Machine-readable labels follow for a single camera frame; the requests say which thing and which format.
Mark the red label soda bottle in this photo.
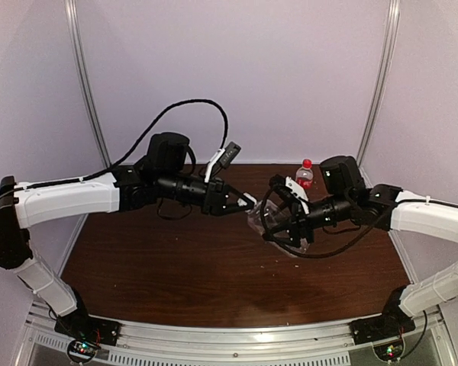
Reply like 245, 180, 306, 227
295, 165, 314, 189

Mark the right round circuit board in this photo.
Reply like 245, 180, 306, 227
373, 337, 405, 363

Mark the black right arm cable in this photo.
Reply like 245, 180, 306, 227
260, 186, 390, 260

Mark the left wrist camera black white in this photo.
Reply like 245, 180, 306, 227
204, 141, 241, 183

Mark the left aluminium frame post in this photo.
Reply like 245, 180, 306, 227
64, 0, 111, 167

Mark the clear plastic bottle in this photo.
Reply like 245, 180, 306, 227
246, 199, 309, 254

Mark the aluminium frame post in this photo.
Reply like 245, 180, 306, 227
356, 0, 401, 167
64, 0, 111, 167

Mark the round circuit board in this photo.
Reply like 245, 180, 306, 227
66, 339, 101, 364
373, 337, 405, 363

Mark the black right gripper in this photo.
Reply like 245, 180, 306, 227
263, 191, 354, 247

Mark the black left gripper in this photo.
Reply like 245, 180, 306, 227
156, 169, 254, 216

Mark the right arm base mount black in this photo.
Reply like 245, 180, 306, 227
350, 314, 415, 345

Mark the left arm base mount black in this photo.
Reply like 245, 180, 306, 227
54, 316, 121, 346

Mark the red soda bottle cap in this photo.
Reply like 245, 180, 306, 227
302, 159, 312, 169

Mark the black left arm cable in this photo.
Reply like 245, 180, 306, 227
106, 98, 230, 172

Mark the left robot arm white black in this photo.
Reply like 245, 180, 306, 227
0, 132, 255, 339

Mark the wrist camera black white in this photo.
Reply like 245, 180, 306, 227
284, 176, 311, 214
204, 141, 241, 183

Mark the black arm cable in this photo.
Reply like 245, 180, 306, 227
106, 98, 230, 172
260, 186, 390, 260

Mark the aluminium front rail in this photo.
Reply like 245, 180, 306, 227
12, 301, 458, 365

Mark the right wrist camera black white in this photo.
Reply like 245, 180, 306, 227
284, 176, 311, 214

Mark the left round circuit board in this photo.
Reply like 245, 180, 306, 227
66, 339, 101, 364

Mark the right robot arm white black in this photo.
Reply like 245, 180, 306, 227
261, 156, 458, 337

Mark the right aluminium frame post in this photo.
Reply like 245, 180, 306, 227
356, 0, 401, 167

